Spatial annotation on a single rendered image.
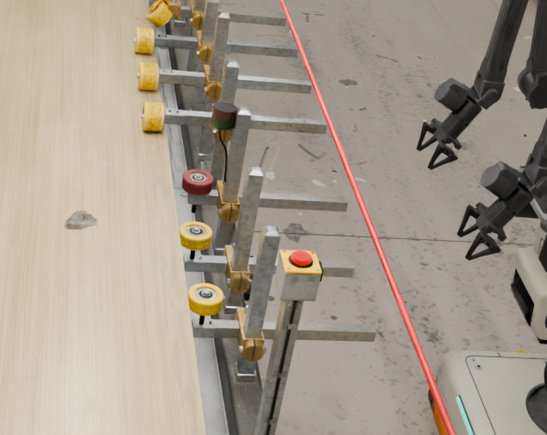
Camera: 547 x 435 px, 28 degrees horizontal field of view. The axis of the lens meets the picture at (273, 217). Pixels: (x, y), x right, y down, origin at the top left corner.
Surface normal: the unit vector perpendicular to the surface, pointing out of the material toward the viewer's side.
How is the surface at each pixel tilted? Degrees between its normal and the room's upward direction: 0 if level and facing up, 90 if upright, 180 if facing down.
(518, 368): 0
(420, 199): 0
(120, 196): 0
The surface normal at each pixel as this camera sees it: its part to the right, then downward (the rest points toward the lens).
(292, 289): 0.15, 0.55
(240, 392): 0.15, -0.83
